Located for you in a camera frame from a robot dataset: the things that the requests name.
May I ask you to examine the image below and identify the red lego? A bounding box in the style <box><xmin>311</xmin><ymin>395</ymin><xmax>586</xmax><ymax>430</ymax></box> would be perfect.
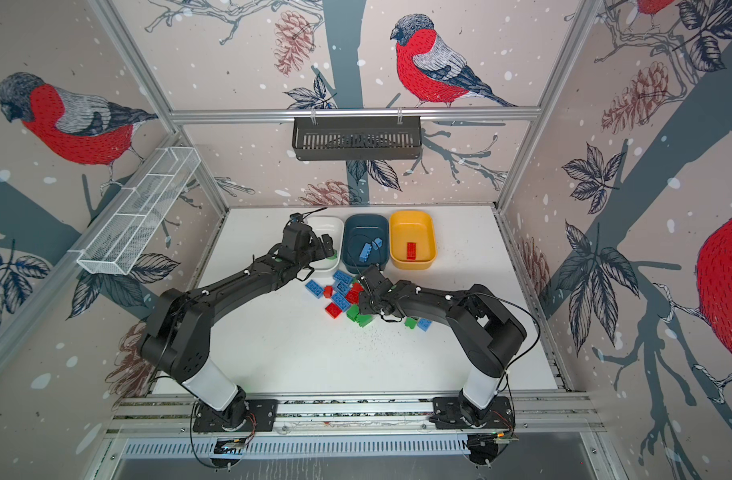
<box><xmin>406</xmin><ymin>242</ymin><xmax>417</xmax><ymax>261</ymax></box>
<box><xmin>325</xmin><ymin>303</ymin><xmax>342</xmax><ymax>319</ymax></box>
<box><xmin>345</xmin><ymin>283</ymin><xmax>364</xmax><ymax>305</ymax></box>

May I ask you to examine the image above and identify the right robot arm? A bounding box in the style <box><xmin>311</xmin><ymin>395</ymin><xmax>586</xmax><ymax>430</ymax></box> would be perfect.
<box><xmin>357</xmin><ymin>266</ymin><xmax>527</xmax><ymax>430</ymax></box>

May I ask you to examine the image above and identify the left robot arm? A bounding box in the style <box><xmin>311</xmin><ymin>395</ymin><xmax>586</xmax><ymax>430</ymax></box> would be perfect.
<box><xmin>138</xmin><ymin>213</ymin><xmax>336</xmax><ymax>432</ymax></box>

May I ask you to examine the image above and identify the green lego bottom pair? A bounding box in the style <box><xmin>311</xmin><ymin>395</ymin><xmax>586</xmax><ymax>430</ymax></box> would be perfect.
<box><xmin>356</xmin><ymin>315</ymin><xmax>374</xmax><ymax>328</ymax></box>

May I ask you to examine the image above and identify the white plastic bin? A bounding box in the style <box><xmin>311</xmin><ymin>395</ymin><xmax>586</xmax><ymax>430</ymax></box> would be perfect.
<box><xmin>305</xmin><ymin>215</ymin><xmax>346</xmax><ymax>274</ymax></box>

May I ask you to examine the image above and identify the teal plastic bin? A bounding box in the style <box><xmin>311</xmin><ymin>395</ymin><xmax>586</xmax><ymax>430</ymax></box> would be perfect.
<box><xmin>342</xmin><ymin>214</ymin><xmax>390</xmax><ymax>274</ymax></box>

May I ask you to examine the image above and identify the yellow plastic bin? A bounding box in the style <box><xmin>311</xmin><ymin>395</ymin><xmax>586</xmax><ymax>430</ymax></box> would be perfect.
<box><xmin>389</xmin><ymin>210</ymin><xmax>438</xmax><ymax>270</ymax></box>

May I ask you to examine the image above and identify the black hanging wire basket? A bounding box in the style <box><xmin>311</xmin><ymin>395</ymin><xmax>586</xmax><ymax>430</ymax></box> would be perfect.
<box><xmin>292</xmin><ymin>116</ymin><xmax>423</xmax><ymax>161</ymax></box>

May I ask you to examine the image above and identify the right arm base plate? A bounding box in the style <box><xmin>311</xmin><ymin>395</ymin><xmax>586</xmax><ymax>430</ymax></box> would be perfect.
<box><xmin>429</xmin><ymin>393</ymin><xmax>515</xmax><ymax>431</ymax></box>

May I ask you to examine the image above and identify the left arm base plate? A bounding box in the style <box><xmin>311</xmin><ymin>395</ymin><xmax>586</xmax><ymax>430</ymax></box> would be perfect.
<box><xmin>193</xmin><ymin>397</ymin><xmax>279</xmax><ymax>434</ymax></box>

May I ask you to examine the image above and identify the white wire mesh basket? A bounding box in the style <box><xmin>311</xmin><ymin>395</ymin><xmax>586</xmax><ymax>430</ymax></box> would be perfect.
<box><xmin>77</xmin><ymin>146</ymin><xmax>201</xmax><ymax>275</ymax></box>

